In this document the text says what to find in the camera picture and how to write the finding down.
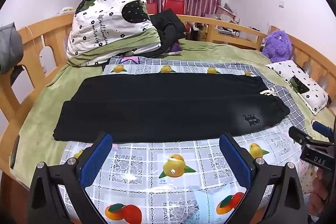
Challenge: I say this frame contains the white floral pillow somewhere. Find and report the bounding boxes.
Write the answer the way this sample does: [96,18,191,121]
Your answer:
[265,60,330,116]

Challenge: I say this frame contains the person's right hand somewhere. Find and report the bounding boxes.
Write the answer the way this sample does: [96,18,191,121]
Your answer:
[308,169,332,215]

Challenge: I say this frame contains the black pants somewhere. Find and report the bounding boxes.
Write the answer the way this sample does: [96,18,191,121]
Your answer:
[53,72,291,143]

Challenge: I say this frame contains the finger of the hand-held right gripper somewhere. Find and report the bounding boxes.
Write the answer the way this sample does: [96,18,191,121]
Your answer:
[311,120,334,139]
[289,125,311,147]

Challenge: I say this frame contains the wooden bed frame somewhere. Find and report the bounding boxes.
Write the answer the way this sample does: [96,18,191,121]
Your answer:
[0,13,336,224]

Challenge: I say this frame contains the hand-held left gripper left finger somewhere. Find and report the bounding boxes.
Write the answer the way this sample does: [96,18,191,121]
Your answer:
[28,132,113,224]

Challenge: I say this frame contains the purple plush toy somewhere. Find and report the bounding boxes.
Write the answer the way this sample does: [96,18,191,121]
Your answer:
[261,30,292,63]

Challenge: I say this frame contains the purple cloth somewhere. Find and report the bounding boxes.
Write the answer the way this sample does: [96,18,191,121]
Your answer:
[168,42,183,54]

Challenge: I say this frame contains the green blanket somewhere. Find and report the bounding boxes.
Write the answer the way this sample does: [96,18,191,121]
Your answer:
[18,39,334,182]

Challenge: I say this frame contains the grey bag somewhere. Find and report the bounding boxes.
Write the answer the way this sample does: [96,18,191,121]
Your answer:
[0,22,24,75]

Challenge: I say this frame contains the folded white floral quilt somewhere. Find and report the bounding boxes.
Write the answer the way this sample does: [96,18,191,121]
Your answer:
[66,0,162,67]

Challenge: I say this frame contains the fruit print plastic tablecloth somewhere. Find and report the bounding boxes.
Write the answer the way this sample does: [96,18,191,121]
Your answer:
[60,56,319,224]

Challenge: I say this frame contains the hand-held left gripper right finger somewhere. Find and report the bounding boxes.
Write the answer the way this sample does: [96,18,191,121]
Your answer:
[219,132,307,224]

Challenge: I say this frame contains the red chair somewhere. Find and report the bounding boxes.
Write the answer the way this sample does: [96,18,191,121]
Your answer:
[163,0,185,15]
[146,2,158,15]

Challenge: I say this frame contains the white cable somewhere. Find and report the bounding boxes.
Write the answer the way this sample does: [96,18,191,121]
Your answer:
[20,26,44,60]

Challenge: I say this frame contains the black jacket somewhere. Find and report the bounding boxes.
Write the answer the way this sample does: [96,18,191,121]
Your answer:
[148,9,188,58]

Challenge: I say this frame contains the pile of cardboard boxes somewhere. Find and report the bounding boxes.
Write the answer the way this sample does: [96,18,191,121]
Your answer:
[205,3,242,25]

